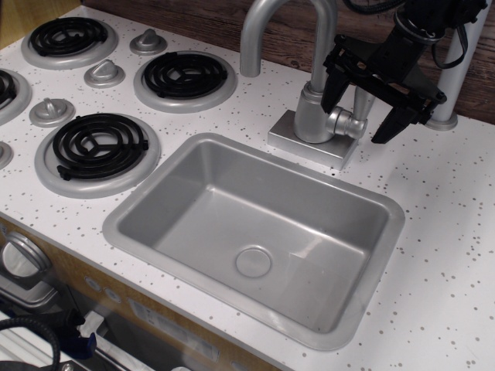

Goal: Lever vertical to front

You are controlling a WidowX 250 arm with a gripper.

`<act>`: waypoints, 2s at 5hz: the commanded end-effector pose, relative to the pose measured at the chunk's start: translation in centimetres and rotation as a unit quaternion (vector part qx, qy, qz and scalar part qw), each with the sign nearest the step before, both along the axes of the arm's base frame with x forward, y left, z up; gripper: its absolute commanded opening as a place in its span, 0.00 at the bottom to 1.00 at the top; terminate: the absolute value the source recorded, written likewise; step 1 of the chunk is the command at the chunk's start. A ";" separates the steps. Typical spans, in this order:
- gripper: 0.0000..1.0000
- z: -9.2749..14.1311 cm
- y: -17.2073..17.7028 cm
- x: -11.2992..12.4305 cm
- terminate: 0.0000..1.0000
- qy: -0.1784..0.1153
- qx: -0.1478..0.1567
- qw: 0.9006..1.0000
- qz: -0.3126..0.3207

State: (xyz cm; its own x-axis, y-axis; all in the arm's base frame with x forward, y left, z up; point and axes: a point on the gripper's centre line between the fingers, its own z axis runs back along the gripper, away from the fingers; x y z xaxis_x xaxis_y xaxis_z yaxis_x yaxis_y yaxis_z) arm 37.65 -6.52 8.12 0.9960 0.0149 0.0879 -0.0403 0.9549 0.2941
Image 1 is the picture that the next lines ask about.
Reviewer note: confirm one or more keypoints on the left edge stove burner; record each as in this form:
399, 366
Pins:
16, 95

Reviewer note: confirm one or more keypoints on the front right stove burner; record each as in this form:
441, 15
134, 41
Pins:
97, 155

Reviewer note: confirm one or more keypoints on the grey plastic sink basin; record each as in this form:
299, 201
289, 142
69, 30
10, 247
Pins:
297, 250

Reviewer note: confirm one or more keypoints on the back left stove burner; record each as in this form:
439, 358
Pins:
69, 43

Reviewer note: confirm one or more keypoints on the silver faucet lever handle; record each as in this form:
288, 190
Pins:
352, 124

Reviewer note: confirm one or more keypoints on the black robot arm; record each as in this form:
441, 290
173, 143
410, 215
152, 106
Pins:
428, 22

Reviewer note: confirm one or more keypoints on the back right stove burner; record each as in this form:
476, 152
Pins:
184, 82

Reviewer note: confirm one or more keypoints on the grey vertical support pole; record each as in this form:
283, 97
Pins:
451, 80

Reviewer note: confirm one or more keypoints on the silver stove knob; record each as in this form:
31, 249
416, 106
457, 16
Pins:
148, 43
104, 75
52, 112

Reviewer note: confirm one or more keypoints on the silver toy faucet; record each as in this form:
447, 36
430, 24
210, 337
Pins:
305, 130

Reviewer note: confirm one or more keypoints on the silver oven door handle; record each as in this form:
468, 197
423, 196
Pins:
22, 261

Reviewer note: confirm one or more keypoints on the silver stove knob middle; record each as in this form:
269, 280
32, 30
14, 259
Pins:
104, 75

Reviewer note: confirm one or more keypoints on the silver stove knob lower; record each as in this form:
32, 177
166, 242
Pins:
52, 112

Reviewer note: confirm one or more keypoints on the silver stove knob top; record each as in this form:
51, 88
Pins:
148, 43

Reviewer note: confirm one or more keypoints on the blue clamp lower left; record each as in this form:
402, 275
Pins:
85, 347

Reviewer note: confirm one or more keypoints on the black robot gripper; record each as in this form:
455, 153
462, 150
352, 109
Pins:
389, 71

